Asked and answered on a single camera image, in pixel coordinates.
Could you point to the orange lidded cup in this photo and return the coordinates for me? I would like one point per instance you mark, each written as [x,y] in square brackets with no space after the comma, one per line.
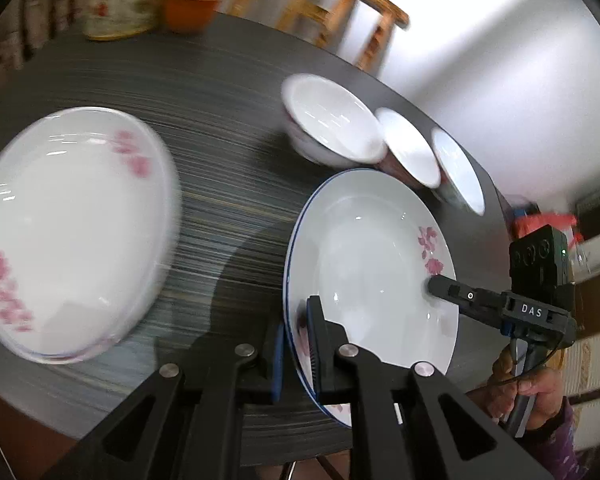
[187,10]

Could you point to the wooden chair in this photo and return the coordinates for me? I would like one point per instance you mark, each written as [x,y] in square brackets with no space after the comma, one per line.
[325,12]

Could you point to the beige patterned curtain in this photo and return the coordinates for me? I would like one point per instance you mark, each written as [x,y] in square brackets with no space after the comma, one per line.
[45,15]

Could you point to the large white bowl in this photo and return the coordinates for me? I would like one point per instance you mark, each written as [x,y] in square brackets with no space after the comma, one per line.
[330,115]

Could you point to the blue-rimmed pink floral plate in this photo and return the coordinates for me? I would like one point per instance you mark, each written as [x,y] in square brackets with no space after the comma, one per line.
[370,260]

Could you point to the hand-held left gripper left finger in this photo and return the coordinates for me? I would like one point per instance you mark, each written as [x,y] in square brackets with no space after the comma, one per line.
[278,360]

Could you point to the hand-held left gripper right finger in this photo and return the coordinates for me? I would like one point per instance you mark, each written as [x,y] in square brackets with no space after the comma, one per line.
[311,345]

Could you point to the person's right forearm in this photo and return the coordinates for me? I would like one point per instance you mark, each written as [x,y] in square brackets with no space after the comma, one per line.
[555,455]

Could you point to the red patterned bowl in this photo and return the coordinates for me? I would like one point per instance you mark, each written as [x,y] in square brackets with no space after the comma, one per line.
[407,147]

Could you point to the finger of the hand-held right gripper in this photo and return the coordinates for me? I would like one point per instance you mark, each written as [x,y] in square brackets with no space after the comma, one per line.
[455,292]

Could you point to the red plastic bag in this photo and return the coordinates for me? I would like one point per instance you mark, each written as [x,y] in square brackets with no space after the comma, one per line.
[555,222]

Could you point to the person's right hand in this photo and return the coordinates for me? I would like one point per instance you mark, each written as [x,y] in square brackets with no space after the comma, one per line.
[547,392]

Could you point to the large white floral plate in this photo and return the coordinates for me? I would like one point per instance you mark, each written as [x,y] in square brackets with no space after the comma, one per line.
[70,220]

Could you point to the floral ceramic teapot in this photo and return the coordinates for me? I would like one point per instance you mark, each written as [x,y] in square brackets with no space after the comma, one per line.
[120,5]

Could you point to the pink floral bowl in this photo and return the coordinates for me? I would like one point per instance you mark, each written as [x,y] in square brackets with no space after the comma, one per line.
[457,167]

